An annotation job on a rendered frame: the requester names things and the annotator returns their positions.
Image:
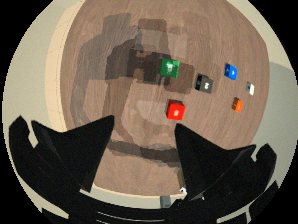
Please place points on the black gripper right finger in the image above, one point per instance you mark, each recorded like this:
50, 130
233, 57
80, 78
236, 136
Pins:
203, 162

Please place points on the blue block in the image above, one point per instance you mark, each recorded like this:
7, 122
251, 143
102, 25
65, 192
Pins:
230, 71

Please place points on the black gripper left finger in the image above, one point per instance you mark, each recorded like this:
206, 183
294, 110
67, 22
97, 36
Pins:
79, 150

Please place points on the red block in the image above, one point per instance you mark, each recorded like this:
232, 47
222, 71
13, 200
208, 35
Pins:
174, 110

